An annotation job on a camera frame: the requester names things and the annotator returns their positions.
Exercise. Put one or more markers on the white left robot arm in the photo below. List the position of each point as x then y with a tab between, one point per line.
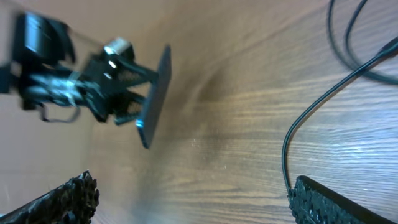
47	39

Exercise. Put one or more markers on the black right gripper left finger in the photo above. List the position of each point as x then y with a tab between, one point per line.
75	201

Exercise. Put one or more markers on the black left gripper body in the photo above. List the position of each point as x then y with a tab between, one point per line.
41	83

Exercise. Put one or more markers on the Samsung Galaxy smartphone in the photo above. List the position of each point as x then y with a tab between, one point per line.
146	122

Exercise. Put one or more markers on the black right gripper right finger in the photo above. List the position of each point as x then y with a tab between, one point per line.
312	202

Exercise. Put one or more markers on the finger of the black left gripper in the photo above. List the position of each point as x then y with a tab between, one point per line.
131	74
126	107

